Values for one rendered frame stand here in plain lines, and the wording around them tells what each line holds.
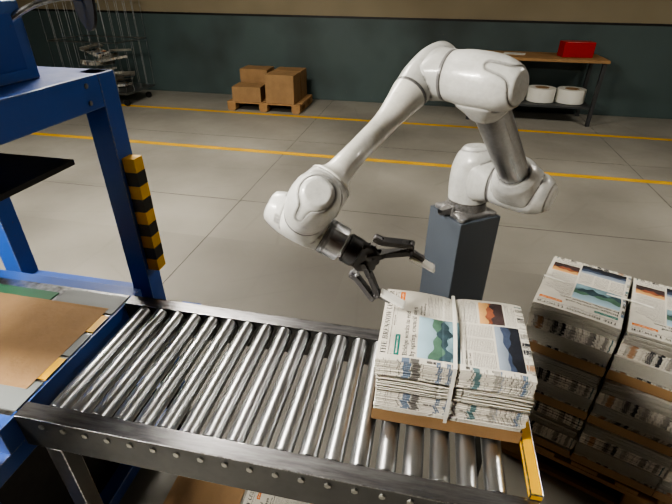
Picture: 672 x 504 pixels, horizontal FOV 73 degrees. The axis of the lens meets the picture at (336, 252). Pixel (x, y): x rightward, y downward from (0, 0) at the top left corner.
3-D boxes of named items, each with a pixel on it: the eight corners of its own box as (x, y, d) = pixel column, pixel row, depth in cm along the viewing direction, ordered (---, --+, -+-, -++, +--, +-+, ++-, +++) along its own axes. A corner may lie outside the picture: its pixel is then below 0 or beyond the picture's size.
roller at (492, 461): (476, 365, 145) (492, 363, 143) (488, 509, 106) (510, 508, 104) (471, 354, 143) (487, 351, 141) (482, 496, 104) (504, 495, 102)
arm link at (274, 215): (310, 256, 114) (318, 246, 101) (256, 226, 113) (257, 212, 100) (330, 221, 117) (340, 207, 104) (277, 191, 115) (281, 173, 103)
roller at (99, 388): (171, 318, 163) (169, 307, 160) (84, 426, 123) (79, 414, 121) (159, 316, 164) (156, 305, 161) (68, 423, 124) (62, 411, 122)
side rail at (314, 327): (504, 374, 150) (511, 347, 144) (505, 386, 146) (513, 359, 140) (140, 319, 173) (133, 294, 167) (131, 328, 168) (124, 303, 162)
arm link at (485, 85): (509, 174, 177) (566, 190, 164) (489, 209, 176) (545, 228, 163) (455, 31, 115) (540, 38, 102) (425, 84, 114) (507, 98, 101)
